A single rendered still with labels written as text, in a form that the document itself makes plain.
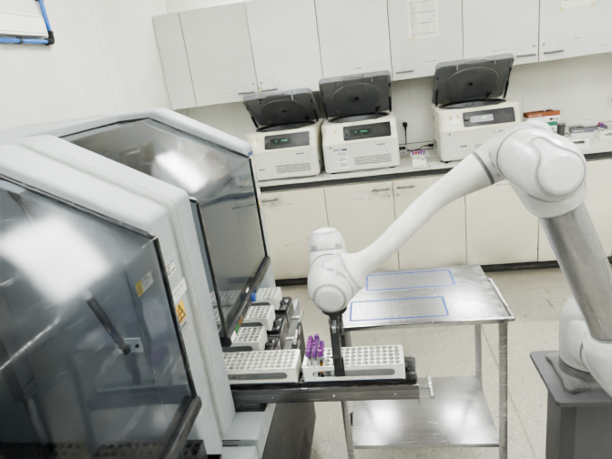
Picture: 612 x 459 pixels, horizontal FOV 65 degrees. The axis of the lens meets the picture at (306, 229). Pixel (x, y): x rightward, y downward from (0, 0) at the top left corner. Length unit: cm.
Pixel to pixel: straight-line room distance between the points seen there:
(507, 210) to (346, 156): 124
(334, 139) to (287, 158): 38
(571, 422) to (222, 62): 326
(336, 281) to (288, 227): 268
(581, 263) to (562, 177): 25
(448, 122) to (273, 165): 130
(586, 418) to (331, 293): 93
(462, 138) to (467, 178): 236
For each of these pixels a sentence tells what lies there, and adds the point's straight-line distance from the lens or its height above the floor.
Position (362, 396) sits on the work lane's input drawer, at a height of 77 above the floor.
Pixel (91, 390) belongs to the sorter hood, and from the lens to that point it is 87.
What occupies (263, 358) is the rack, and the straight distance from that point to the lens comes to 155.
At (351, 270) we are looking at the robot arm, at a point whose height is 123.
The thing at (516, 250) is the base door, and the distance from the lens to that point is 396.
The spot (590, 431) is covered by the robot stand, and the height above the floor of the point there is 56.
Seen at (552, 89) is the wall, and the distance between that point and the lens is 441.
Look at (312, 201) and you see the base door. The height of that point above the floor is 71.
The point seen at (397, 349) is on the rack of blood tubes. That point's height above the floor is 86.
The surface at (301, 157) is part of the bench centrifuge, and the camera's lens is 363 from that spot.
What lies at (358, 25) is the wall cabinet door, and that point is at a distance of 383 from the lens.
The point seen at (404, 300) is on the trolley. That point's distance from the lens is 187.
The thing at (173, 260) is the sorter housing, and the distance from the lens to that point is 117.
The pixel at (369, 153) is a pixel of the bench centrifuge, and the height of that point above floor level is 103.
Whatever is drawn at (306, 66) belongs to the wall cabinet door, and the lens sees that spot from 385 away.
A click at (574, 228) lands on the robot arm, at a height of 128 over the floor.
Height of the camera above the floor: 170
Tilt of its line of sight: 19 degrees down
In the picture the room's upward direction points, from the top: 8 degrees counter-clockwise
